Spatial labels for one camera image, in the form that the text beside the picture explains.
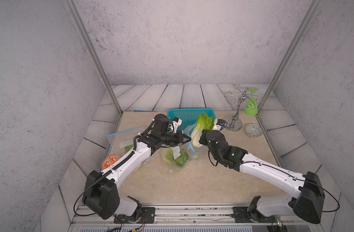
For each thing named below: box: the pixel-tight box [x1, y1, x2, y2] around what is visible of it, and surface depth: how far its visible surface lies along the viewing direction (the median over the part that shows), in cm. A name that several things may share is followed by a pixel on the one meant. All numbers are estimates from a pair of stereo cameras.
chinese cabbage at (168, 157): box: [161, 146, 189, 168], surface depth 84 cm
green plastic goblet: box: [244, 87, 259, 116], surface depth 88 cm
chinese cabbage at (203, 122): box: [191, 113, 215, 148], surface depth 78 cm
